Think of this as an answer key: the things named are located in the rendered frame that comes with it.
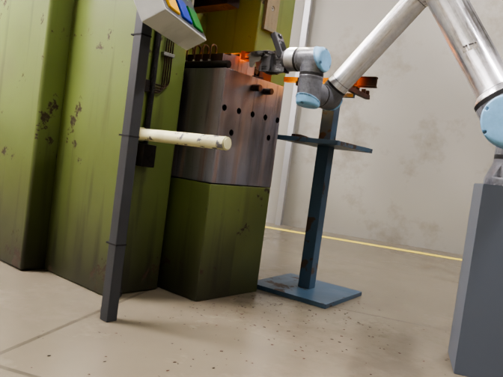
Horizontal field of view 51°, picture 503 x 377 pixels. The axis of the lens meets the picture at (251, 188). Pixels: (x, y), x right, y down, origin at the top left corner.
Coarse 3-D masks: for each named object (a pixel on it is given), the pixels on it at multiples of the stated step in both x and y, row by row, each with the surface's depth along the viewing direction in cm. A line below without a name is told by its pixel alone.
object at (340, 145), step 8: (280, 136) 234; (288, 136) 232; (296, 136) 230; (304, 144) 257; (312, 144) 245; (320, 144) 235; (328, 144) 226; (336, 144) 219; (344, 144) 225; (352, 144) 231; (368, 152) 248
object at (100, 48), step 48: (96, 0) 207; (96, 48) 205; (96, 96) 204; (144, 96) 197; (96, 144) 202; (96, 192) 201; (144, 192) 203; (48, 240) 221; (96, 240) 200; (144, 240) 206; (96, 288) 198; (144, 288) 210
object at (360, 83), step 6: (288, 78) 240; (294, 78) 238; (324, 78) 230; (360, 78) 222; (366, 78) 221; (372, 78) 219; (378, 78) 220; (354, 84) 222; (360, 84) 222; (366, 84) 221; (372, 84) 219
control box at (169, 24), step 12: (144, 0) 146; (156, 0) 145; (144, 12) 146; (156, 12) 145; (168, 12) 147; (156, 24) 151; (168, 24) 154; (180, 24) 157; (192, 24) 167; (168, 36) 162; (180, 36) 166; (192, 36) 169; (204, 36) 176
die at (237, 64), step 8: (192, 56) 217; (200, 56) 214; (208, 56) 211; (216, 56) 208; (224, 56) 206; (232, 56) 210; (240, 56) 214; (232, 64) 211; (240, 64) 214; (248, 64) 218; (240, 72) 215; (248, 72) 218
